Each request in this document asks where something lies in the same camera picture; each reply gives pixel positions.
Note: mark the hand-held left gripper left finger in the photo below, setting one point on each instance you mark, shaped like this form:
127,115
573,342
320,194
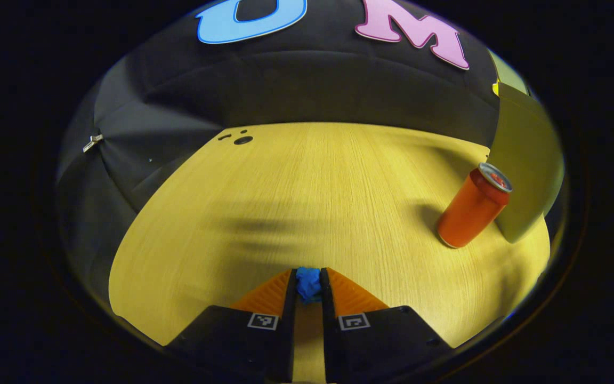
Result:
288,341

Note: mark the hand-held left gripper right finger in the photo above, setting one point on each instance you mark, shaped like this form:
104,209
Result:
329,341

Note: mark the blue paper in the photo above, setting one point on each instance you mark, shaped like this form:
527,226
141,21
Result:
308,285

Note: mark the orange-red pop can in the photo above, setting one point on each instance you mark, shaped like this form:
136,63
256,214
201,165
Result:
472,210

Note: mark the pale green desktop garbage bin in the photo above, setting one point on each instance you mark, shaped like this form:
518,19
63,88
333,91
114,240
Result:
525,160

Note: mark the black backdrop cloth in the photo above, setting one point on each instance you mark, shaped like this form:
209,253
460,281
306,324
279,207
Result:
285,80

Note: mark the silver metal clip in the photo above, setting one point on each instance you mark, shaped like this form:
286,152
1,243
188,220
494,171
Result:
93,142

